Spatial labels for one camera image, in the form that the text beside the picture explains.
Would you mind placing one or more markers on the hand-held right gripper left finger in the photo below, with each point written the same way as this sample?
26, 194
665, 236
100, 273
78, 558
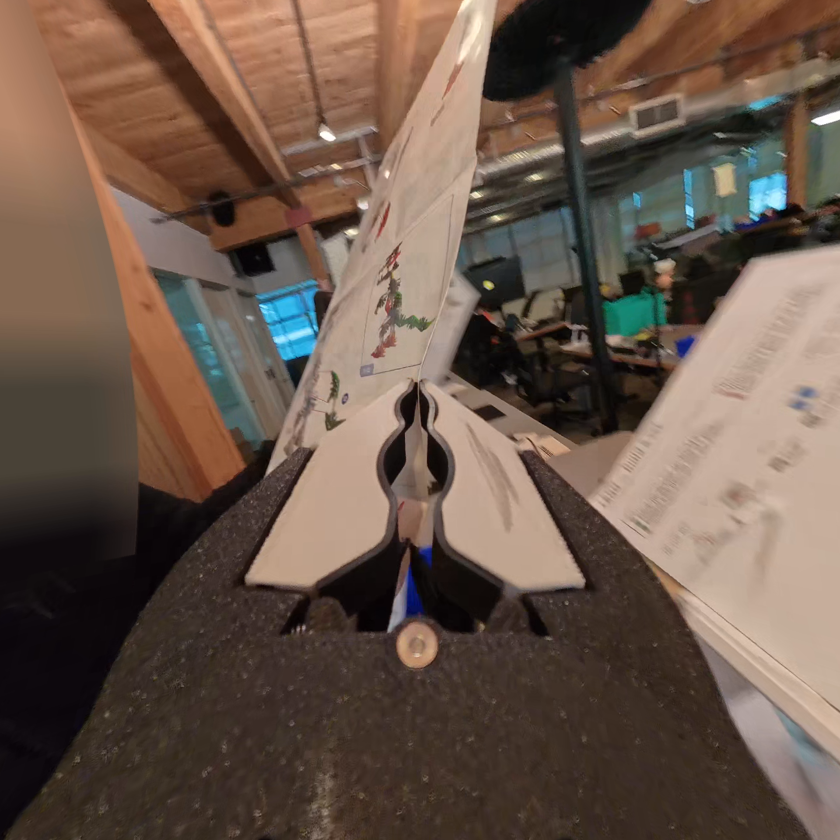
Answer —
328, 518

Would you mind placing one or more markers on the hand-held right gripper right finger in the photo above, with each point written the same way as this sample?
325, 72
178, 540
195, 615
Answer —
505, 518

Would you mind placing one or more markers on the toy instruction sheet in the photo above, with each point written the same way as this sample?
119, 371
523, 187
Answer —
420, 229

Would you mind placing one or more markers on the wooden table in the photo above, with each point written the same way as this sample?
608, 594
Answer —
590, 351

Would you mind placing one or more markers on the laminated instruction card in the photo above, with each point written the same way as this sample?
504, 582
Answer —
741, 472

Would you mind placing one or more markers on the green bag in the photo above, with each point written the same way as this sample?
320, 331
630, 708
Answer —
633, 313

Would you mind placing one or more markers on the black round speaker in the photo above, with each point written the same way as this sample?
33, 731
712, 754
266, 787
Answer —
222, 208

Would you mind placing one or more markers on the black pole stand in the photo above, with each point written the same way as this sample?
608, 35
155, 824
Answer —
581, 197

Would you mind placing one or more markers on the ceiling lamp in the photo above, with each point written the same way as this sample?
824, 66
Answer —
326, 132

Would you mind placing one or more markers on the white ceiling vent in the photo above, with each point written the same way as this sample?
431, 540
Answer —
656, 115

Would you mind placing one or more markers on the silver air duct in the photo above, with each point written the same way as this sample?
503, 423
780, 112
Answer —
564, 148

